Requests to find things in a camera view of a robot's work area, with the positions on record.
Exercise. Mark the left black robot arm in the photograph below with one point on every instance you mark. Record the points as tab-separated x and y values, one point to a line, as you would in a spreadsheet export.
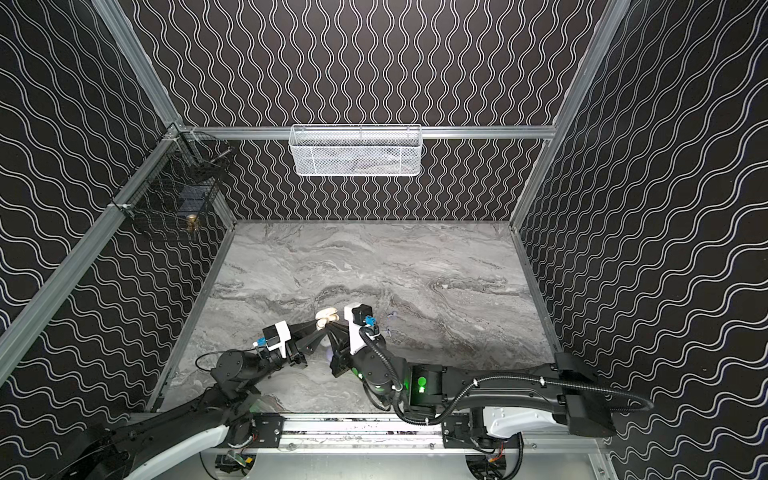
222	414

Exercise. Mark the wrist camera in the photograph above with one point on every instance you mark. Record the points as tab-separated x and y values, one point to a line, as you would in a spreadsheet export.
275	337
359	317

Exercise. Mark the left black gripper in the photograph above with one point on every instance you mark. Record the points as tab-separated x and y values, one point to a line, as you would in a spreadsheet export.
298	339

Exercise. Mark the black wire basket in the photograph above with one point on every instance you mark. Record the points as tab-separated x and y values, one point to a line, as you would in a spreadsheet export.
186	181

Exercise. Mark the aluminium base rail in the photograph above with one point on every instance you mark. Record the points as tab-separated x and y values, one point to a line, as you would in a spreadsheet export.
367	433

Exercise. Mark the white wire mesh basket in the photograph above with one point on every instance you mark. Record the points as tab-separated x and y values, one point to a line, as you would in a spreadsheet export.
356	150

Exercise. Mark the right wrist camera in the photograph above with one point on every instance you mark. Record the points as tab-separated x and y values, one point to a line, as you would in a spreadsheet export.
359	317

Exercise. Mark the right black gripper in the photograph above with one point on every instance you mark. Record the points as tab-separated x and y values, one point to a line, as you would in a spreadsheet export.
342	338

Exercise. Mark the beige earbud charging case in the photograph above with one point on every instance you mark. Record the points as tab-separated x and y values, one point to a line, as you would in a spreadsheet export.
325	317

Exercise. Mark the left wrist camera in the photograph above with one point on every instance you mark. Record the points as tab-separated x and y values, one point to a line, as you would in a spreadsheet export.
275	337

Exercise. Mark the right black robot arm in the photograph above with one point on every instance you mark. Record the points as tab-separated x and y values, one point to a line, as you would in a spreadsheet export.
499	404

